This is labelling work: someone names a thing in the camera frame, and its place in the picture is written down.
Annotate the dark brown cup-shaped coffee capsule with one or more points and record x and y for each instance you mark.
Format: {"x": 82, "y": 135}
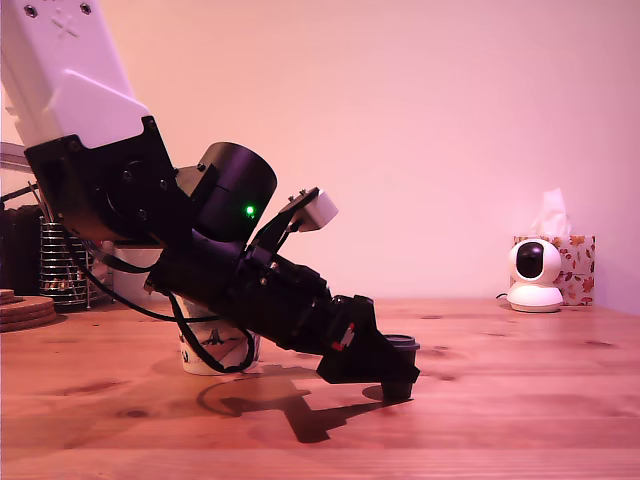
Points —
{"x": 401, "y": 342}

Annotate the white illustrated ceramic mug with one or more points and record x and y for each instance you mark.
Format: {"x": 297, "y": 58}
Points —
{"x": 226, "y": 348}

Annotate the leaf-print tissue box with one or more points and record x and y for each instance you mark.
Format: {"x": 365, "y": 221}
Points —
{"x": 580, "y": 270}

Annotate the white paper tissue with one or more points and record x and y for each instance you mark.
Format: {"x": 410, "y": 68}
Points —
{"x": 551, "y": 215}

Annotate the round cork trivet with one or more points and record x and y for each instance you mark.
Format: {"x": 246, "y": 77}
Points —
{"x": 27, "y": 317}

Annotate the dark ribbed box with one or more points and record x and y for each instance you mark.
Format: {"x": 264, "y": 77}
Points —
{"x": 20, "y": 250}

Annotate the small cork coaster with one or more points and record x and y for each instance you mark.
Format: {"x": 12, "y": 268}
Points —
{"x": 7, "y": 296}

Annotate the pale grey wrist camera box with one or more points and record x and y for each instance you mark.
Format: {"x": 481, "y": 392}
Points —
{"x": 320, "y": 212}

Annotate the small white round camera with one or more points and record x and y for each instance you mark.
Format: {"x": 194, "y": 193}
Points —
{"x": 535, "y": 295}

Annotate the grey metal rail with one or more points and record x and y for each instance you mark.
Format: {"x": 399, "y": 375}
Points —
{"x": 11, "y": 156}

